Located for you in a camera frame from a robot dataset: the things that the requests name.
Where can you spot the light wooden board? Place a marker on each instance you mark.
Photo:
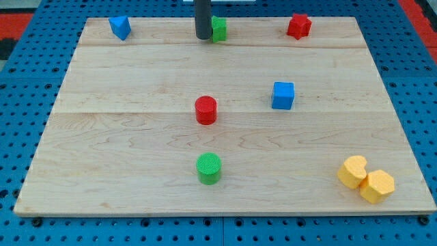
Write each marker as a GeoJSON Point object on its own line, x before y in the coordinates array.
{"type": "Point", "coordinates": [122, 139]}

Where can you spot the green cylinder block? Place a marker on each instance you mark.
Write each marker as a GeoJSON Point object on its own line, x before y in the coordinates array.
{"type": "Point", "coordinates": [208, 167]}

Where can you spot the yellow heart block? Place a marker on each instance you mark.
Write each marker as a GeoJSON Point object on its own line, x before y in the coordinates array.
{"type": "Point", "coordinates": [353, 172]}

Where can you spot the red cylinder block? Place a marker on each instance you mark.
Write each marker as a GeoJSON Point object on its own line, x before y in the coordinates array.
{"type": "Point", "coordinates": [206, 110]}

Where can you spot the red star block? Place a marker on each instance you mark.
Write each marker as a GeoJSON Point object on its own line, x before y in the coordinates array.
{"type": "Point", "coordinates": [299, 26]}

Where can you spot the green star block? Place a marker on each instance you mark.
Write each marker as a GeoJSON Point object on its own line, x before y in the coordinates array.
{"type": "Point", "coordinates": [219, 29]}

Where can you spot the blue cube block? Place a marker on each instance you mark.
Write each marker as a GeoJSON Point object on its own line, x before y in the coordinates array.
{"type": "Point", "coordinates": [282, 95]}

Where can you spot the yellow hexagon block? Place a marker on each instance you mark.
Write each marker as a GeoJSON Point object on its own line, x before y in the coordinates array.
{"type": "Point", "coordinates": [377, 186]}

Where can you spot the blue triangle block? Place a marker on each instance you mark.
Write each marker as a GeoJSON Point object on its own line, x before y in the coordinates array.
{"type": "Point", "coordinates": [120, 26]}

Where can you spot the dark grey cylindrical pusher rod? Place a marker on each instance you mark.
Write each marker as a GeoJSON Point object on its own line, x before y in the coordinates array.
{"type": "Point", "coordinates": [203, 19]}

